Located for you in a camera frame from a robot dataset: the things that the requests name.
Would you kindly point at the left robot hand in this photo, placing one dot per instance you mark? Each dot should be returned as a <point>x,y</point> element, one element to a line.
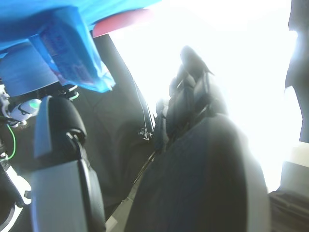
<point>193,174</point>

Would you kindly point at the light blue bowl red base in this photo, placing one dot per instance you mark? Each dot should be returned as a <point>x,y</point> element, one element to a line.
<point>120,20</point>

